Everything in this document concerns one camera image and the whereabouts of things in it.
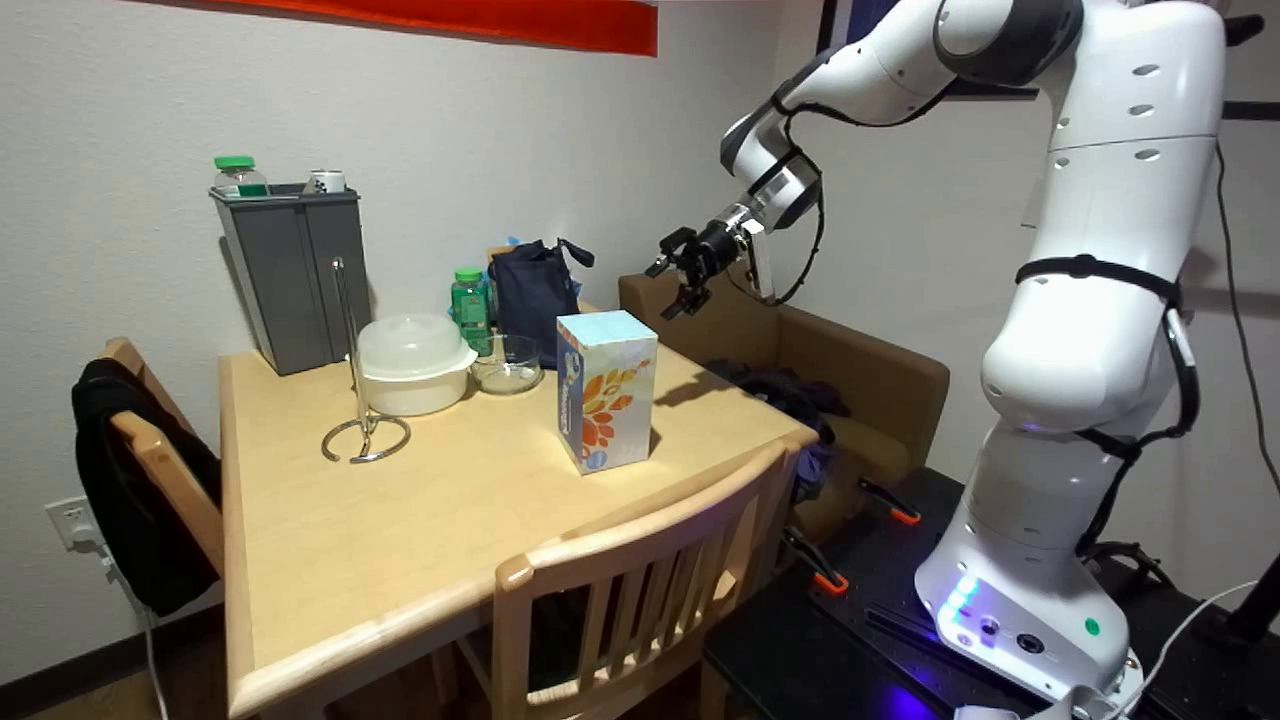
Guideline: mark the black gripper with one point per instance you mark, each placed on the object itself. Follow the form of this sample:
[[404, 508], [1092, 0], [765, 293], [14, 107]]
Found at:
[[697, 258]]

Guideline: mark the white floral tissue box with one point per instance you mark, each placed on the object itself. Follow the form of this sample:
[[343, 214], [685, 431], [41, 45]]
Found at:
[[604, 373]]

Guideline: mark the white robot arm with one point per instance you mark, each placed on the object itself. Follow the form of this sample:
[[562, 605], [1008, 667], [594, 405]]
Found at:
[[1092, 339]]

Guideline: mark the dark navy bag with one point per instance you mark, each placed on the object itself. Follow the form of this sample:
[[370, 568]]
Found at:
[[535, 288]]

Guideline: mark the black clothing pile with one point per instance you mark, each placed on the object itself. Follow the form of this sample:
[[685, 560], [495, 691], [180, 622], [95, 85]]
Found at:
[[805, 400]]

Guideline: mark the clear glass bowl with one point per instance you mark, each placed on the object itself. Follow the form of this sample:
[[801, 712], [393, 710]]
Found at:
[[513, 367]]

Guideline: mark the green plastic bottle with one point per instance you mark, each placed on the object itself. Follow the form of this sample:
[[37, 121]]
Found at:
[[471, 309]]

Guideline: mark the brown armchair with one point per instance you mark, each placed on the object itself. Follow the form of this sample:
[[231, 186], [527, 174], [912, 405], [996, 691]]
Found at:
[[874, 396]]

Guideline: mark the white lidded bowl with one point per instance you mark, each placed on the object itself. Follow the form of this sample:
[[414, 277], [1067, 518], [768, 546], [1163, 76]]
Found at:
[[414, 367]]

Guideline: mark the wooden chair near robot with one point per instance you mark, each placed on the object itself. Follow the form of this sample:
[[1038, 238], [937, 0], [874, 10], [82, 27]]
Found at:
[[651, 595]]

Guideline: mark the grey plastic bin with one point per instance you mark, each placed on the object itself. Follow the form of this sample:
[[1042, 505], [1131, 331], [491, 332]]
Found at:
[[297, 270]]

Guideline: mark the green capped bottle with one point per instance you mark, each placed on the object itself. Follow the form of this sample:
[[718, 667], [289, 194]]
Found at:
[[239, 178]]

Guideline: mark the wooden chair with jacket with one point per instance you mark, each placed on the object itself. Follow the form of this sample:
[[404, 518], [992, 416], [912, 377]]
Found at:
[[161, 462]]

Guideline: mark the black jacket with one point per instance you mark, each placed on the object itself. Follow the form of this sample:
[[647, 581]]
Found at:
[[155, 549]]

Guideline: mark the red wall banner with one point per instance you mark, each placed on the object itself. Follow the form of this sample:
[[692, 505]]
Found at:
[[581, 27]]

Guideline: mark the orange handled clamp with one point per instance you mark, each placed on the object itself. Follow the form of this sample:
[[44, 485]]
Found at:
[[888, 505], [826, 576]]

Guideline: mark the metal wire ring stand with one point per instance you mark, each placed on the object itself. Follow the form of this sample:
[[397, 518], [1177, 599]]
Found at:
[[370, 435]]

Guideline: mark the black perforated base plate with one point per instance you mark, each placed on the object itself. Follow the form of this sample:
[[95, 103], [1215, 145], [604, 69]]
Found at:
[[868, 653]]

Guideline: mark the wall power outlet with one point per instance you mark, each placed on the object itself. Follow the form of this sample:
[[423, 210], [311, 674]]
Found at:
[[73, 527]]

